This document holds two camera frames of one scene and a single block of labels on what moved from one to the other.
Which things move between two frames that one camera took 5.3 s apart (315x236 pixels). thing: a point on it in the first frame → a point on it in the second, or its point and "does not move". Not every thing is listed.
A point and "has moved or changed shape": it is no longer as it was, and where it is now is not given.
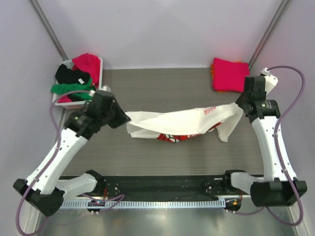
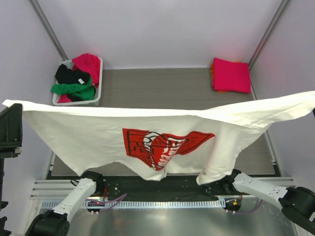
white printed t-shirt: x=177 y=126 has moved or changed shape
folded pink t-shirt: x=229 y=76 does not move
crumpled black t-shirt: x=65 y=75 does not move
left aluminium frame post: x=36 y=6 does not move
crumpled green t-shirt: x=59 y=88 does not move
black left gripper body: x=104 y=117 → x=9 y=141
